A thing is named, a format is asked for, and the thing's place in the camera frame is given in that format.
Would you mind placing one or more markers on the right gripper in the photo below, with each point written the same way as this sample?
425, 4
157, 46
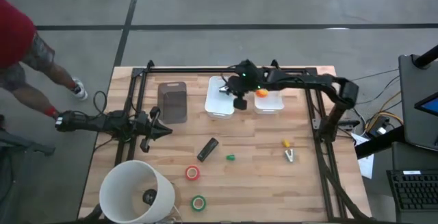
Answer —
244, 81

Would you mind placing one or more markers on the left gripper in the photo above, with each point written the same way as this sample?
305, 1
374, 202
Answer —
145, 128

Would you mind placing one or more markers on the orange ball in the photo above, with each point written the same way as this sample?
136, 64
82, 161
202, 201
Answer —
262, 93

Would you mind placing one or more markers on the red tape roll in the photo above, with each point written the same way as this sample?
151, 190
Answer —
187, 173

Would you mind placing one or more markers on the green tape roll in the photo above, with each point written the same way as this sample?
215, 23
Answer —
192, 203

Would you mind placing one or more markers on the yellow stapler remover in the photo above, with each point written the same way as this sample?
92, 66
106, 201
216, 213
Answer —
286, 144

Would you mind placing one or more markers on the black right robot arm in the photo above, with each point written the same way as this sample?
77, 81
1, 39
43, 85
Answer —
308, 80

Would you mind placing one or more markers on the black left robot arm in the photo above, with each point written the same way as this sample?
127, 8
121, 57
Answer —
96, 123

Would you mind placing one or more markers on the black stapler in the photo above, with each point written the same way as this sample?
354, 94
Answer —
207, 149

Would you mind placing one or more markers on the silver stapler remover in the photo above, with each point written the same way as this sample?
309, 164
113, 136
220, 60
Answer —
289, 156

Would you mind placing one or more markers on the white plastic bin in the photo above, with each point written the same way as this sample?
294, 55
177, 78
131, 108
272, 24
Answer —
215, 104
270, 105

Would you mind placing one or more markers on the grey plastic bin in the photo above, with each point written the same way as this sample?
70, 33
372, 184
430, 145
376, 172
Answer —
172, 104

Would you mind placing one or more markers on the white lamp shade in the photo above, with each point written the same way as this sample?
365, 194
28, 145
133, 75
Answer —
119, 189

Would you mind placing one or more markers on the white sneaker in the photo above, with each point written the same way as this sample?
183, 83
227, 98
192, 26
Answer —
80, 90

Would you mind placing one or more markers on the black stand base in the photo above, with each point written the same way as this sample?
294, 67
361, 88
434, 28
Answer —
20, 143

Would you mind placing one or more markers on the black power adapter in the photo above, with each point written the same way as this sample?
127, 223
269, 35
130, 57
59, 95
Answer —
376, 131

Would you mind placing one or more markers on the white paper sheet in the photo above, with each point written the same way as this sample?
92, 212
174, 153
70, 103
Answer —
367, 165

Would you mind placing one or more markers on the black beam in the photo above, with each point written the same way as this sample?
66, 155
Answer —
380, 143

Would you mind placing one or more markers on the person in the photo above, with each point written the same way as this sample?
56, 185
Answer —
13, 32

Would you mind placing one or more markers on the black pole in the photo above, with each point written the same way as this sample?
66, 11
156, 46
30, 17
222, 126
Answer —
426, 58

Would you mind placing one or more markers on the tablet with blue screen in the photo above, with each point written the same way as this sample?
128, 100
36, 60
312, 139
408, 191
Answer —
431, 105

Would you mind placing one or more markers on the black keyboard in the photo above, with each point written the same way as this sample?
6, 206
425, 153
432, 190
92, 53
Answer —
414, 191

